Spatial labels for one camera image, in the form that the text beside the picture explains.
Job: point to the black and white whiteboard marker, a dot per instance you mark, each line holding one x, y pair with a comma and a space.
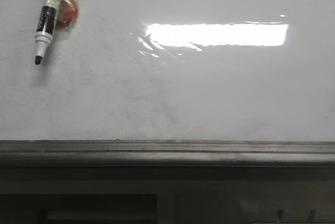
46, 27

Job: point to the white whiteboard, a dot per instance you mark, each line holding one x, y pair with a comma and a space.
171, 70

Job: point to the red magnet taped to marker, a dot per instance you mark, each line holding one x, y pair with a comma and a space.
67, 14

